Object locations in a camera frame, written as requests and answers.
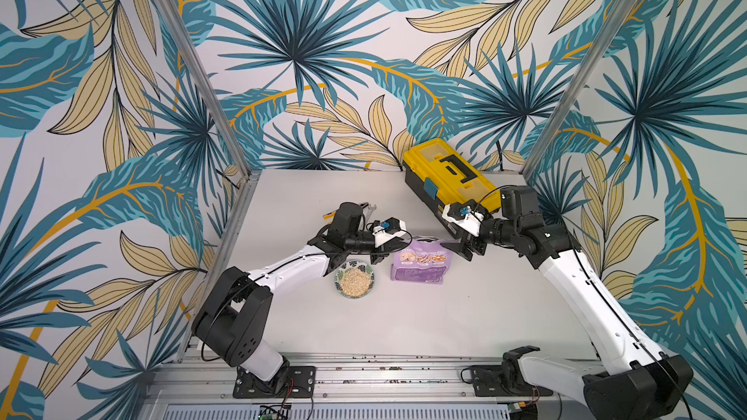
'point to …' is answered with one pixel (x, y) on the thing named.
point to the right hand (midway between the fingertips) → (435, 230)
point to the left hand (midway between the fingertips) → (404, 243)
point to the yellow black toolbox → (439, 176)
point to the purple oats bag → (424, 261)
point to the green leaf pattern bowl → (354, 279)
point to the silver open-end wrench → (371, 209)
